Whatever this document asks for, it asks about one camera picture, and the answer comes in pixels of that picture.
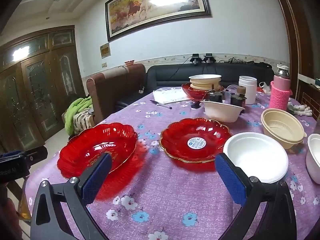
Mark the white plastic jar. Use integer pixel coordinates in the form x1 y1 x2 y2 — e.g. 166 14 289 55
239 76 257 105

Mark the white foam bowl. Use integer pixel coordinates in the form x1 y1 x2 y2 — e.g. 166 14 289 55
223 132 289 184
201 101 245 123
306 133 320 185

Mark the black leather sofa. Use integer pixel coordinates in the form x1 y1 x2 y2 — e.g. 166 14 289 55
114 62 275 112

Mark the black jar left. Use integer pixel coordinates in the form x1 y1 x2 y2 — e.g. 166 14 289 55
206 90 223 103

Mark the framed horse painting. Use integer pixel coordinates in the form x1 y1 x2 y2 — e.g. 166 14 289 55
105 0 211 42

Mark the stack of beige bowls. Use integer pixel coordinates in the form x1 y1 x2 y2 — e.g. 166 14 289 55
189 74 222 90

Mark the purple floral tablecloth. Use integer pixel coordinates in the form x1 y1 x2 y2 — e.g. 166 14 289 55
25 92 319 239

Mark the green cloth pile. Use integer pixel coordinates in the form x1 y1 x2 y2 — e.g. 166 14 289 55
63 96 93 136

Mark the red plate with sticker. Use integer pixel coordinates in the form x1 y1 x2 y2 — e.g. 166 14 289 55
159 118 232 164

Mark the pink knit sleeve bottle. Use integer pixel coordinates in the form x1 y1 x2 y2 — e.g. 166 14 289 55
269 64 292 111

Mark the small black cap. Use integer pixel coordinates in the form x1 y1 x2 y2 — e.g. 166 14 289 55
191 101 201 109

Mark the white paper sheet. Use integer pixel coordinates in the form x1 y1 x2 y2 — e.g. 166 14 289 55
152 87 189 104

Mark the brown armchair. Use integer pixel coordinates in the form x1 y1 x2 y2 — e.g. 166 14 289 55
86 63 146 124

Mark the black jar with cork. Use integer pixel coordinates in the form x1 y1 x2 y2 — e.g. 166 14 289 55
230 86 246 108

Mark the beige plastic bowl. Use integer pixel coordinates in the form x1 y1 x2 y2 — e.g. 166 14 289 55
260 108 307 150

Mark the red plate with gold text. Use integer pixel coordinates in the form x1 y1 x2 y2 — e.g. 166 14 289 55
57 122 138 178

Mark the wooden double door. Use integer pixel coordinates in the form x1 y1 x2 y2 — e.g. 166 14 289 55
1 25 85 151

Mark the small wall plaque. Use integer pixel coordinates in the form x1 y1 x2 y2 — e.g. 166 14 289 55
100 43 111 59

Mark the black pen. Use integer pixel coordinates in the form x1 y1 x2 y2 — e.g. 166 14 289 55
150 100 172 109

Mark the white glove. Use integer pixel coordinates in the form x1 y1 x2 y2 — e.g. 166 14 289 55
287 101 312 116

